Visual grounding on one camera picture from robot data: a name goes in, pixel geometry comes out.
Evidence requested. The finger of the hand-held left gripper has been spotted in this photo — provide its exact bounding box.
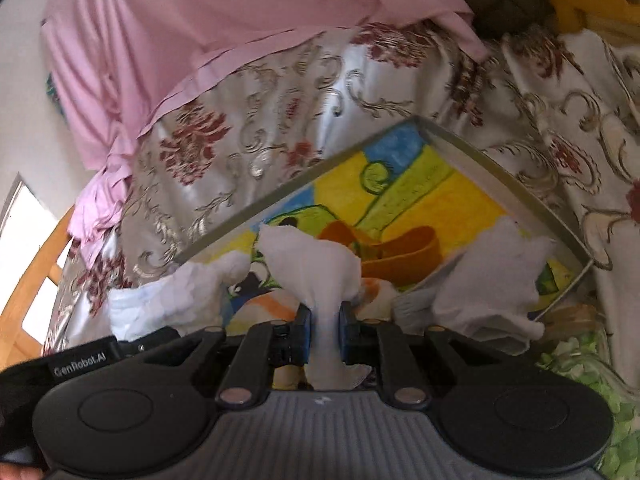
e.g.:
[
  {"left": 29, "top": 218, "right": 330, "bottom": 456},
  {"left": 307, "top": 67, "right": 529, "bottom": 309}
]
[{"left": 117, "top": 326, "right": 182, "bottom": 357}]

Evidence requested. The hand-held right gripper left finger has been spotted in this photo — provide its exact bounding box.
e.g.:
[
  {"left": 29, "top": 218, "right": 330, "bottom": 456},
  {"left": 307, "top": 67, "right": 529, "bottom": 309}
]
[{"left": 150, "top": 305, "right": 313, "bottom": 407}]

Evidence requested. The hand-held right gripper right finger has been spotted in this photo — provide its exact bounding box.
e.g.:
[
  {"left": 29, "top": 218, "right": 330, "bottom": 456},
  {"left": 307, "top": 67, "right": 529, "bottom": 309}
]
[{"left": 339, "top": 302, "right": 501, "bottom": 408}]

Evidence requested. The white cloth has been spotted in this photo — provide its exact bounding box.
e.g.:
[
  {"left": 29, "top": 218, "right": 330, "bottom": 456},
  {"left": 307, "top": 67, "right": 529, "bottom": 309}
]
[{"left": 257, "top": 224, "right": 373, "bottom": 392}]

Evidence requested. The white face mask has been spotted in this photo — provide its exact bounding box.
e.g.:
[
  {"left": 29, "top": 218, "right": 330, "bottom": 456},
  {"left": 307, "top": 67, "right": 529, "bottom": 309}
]
[{"left": 395, "top": 217, "right": 557, "bottom": 356}]

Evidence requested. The cartoon print storage box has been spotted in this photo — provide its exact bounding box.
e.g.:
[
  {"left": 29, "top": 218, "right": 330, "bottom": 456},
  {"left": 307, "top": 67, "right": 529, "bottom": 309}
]
[{"left": 172, "top": 115, "right": 596, "bottom": 321}]

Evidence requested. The white sock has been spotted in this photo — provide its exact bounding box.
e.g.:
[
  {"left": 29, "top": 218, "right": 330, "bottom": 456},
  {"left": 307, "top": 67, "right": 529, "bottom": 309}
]
[{"left": 107, "top": 252, "right": 251, "bottom": 342}]

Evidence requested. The orange plastic cup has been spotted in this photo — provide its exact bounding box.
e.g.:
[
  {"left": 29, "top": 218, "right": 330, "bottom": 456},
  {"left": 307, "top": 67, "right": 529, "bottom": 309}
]
[{"left": 317, "top": 224, "right": 443, "bottom": 273}]

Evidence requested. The floral patterned bedspread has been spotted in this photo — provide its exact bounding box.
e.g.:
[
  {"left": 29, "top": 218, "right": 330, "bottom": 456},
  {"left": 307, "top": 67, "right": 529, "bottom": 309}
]
[{"left": 42, "top": 22, "right": 640, "bottom": 361}]

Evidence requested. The teal cloth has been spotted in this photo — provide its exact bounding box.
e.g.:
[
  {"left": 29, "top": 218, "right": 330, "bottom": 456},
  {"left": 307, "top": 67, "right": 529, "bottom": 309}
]
[{"left": 46, "top": 72, "right": 63, "bottom": 111}]

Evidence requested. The bag of green foam pieces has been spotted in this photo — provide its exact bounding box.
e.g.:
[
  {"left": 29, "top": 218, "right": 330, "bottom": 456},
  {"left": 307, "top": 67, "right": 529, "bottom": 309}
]
[{"left": 535, "top": 305, "right": 640, "bottom": 480}]

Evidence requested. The pink bed sheet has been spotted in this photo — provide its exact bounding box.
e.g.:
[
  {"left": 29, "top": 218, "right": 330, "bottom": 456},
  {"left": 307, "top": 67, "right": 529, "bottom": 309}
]
[{"left": 40, "top": 0, "right": 488, "bottom": 271}]

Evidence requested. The yellow cloth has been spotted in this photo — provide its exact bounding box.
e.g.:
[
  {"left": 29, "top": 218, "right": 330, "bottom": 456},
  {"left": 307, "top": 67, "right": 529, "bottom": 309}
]
[{"left": 547, "top": 0, "right": 640, "bottom": 48}]

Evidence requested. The wooden chair frame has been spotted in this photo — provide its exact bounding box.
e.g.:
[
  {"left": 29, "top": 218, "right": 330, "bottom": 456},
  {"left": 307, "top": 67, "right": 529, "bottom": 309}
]
[{"left": 0, "top": 205, "right": 76, "bottom": 356}]

